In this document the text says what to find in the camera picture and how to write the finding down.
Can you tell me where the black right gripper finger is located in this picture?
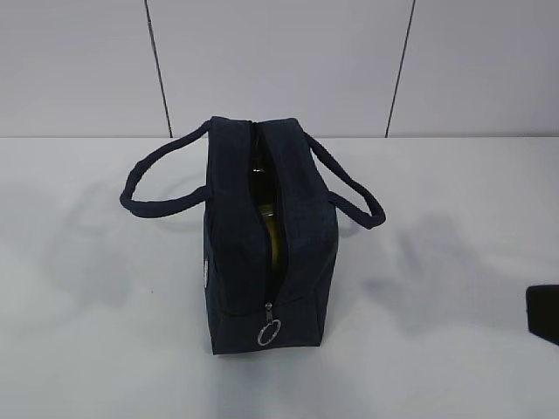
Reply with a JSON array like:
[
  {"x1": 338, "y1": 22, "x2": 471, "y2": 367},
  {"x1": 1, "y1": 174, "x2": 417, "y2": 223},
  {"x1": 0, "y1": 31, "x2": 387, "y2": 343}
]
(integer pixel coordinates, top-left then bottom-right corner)
[{"x1": 526, "y1": 285, "x2": 559, "y2": 345}]

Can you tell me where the yellow lemon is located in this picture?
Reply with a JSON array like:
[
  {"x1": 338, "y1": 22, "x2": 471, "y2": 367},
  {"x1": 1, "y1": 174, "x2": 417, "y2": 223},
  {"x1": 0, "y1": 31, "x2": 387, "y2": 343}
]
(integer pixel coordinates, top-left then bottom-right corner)
[{"x1": 263, "y1": 213, "x2": 285, "y2": 272}]

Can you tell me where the navy blue lunch bag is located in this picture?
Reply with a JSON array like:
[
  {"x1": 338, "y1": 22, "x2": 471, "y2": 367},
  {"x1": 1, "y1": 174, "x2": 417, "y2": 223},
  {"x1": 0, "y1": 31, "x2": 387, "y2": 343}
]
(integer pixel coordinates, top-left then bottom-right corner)
[{"x1": 120, "y1": 116, "x2": 386, "y2": 354}]

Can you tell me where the green cucumber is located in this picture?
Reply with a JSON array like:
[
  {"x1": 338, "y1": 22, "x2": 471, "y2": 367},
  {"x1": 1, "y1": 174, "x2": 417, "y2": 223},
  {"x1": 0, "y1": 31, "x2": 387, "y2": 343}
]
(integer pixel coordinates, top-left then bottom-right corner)
[{"x1": 250, "y1": 134, "x2": 280, "y2": 218}]

